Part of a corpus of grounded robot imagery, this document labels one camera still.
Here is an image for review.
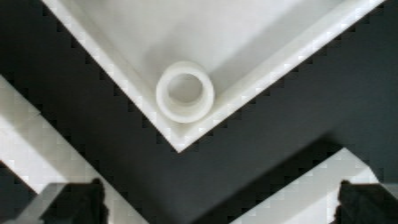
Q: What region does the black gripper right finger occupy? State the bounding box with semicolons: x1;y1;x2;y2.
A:
333;181;398;224

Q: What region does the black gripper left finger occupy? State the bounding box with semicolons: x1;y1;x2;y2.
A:
15;178;109;224

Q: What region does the white square tabletop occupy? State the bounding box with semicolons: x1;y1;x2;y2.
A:
41;0;386;151

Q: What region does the white L-shaped obstacle wall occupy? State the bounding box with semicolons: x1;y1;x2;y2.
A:
0;76;379;224

